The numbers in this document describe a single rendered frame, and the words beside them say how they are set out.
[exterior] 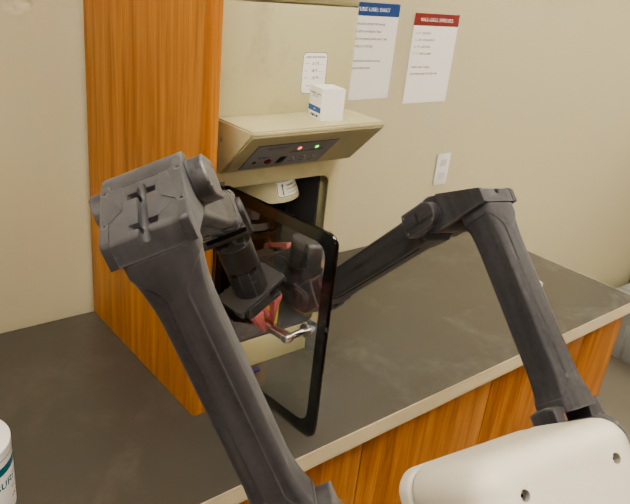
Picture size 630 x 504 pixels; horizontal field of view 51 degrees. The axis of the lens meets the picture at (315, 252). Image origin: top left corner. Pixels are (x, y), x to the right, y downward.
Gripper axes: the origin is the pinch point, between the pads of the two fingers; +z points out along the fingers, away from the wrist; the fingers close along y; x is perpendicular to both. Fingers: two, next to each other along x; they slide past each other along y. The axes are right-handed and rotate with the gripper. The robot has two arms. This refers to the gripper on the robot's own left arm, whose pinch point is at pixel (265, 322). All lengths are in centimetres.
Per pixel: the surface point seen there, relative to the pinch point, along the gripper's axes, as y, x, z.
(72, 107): -9, -66, -21
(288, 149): -24.4, -13.6, -16.5
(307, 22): -42, -21, -32
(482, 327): -58, 2, 58
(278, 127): -22.7, -12.2, -22.8
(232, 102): -21.4, -22.2, -26.1
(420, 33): -114, -56, 11
